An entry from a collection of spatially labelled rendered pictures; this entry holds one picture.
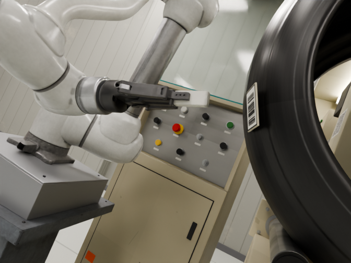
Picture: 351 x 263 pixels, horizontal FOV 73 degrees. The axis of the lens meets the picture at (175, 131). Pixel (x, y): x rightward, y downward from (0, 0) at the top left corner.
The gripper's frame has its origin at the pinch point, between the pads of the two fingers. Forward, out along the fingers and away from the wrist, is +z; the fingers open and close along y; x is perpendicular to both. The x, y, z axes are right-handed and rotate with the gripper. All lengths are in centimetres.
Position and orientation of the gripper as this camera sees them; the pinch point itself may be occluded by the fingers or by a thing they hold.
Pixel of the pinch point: (191, 98)
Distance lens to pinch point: 48.6
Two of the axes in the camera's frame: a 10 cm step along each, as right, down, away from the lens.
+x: -1.6, 9.7, -1.7
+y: 3.5, 2.2, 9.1
